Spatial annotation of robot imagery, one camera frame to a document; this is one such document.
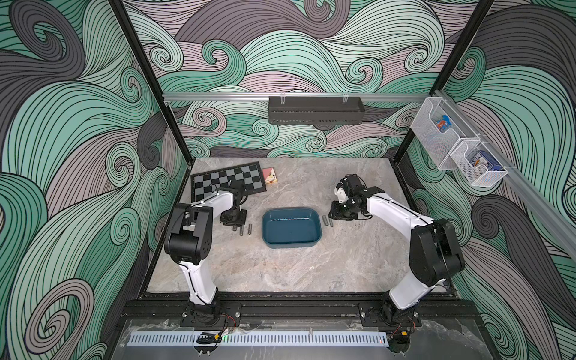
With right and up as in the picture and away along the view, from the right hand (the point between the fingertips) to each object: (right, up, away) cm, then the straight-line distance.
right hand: (335, 215), depth 91 cm
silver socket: (-3, -3, +6) cm, 8 cm away
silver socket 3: (-36, -6, +3) cm, 37 cm away
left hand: (-43, -3, +5) cm, 43 cm away
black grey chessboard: (-59, +13, +16) cm, 63 cm away
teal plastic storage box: (-18, -5, +2) cm, 19 cm away
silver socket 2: (-1, -3, +5) cm, 6 cm away
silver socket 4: (-40, -7, +2) cm, 40 cm away
